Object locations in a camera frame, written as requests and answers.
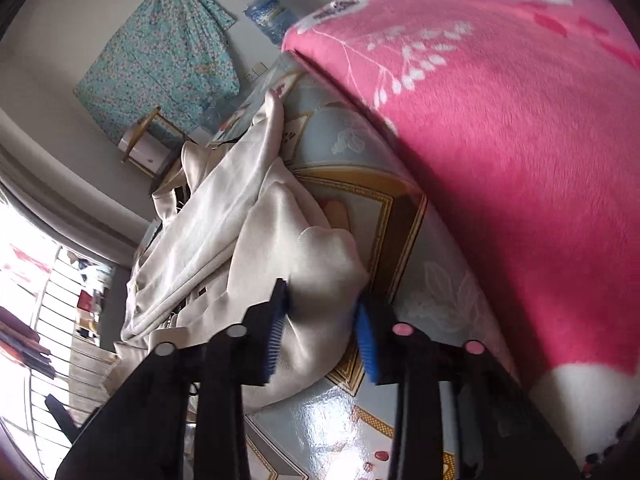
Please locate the teal floral hanging cloth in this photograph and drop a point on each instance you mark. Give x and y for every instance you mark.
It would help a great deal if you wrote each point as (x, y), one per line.
(173, 54)

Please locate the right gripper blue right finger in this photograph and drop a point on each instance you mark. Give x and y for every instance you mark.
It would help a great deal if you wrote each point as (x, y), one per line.
(397, 353)

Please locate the pink cylinder bin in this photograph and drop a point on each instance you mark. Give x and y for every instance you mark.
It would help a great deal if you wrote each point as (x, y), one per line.
(148, 152)

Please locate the blue water bottle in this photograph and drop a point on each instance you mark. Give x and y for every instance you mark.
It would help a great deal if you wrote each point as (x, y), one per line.
(272, 17)

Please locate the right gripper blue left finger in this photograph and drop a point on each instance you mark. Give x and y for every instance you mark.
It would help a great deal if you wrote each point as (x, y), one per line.
(242, 354)

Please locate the cream zip jacket black trim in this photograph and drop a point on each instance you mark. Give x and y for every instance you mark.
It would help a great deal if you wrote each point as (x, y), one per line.
(248, 223)

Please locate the pink floral blanket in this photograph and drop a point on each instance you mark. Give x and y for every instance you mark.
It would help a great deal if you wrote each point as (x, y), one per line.
(520, 119)

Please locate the patterned blue table cover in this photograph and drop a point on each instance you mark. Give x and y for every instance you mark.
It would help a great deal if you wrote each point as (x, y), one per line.
(342, 426)

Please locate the grey curtain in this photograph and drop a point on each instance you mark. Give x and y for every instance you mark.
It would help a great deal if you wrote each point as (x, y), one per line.
(63, 204)

